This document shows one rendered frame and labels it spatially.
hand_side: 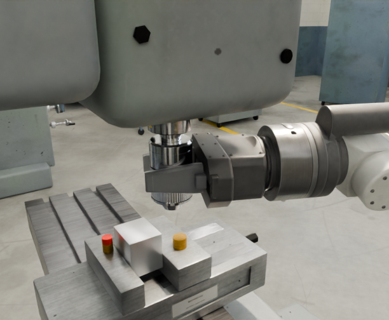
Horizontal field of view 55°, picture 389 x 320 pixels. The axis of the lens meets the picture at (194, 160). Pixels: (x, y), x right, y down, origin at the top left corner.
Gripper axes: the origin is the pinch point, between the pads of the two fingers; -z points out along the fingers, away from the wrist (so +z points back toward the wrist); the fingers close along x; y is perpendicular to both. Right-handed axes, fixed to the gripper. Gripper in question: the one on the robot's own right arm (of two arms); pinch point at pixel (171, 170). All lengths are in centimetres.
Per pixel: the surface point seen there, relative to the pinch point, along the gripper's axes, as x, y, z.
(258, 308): -15.6, 36.7, 17.3
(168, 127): 2.3, -5.5, -0.3
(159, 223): -18.2, 17.5, -0.6
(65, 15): 15.5, -16.0, -6.9
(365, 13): -498, -18, 341
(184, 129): 2.1, -5.2, 1.2
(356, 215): -184, 125, 156
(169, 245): -11.5, 17.5, 0.4
